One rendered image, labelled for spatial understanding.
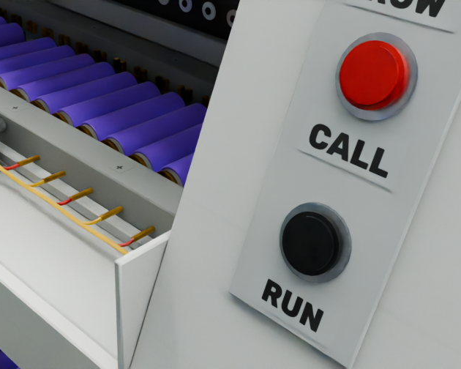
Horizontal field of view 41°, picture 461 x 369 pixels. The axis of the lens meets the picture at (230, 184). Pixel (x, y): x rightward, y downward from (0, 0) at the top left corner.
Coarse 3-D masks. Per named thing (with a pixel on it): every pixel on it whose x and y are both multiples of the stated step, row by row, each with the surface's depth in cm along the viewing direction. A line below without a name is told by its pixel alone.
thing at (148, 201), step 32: (0, 96) 33; (32, 128) 30; (64, 128) 30; (32, 160) 30; (64, 160) 29; (96, 160) 28; (128, 160) 28; (32, 192) 28; (96, 192) 28; (128, 192) 26; (160, 192) 26; (160, 224) 25
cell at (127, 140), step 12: (180, 108) 34; (192, 108) 34; (204, 108) 35; (156, 120) 33; (168, 120) 33; (180, 120) 33; (192, 120) 34; (120, 132) 31; (132, 132) 31; (144, 132) 32; (156, 132) 32; (168, 132) 32; (120, 144) 31; (132, 144) 31; (144, 144) 31
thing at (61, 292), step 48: (48, 0) 48; (96, 0) 45; (192, 48) 40; (0, 192) 29; (48, 192) 30; (0, 240) 26; (48, 240) 26; (96, 240) 27; (0, 288) 24; (48, 288) 24; (96, 288) 24; (144, 288) 19; (0, 336) 26; (48, 336) 23; (96, 336) 22
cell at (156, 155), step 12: (180, 132) 32; (192, 132) 32; (156, 144) 30; (168, 144) 30; (180, 144) 31; (192, 144) 31; (144, 156) 30; (156, 156) 30; (168, 156) 30; (180, 156) 31; (156, 168) 30
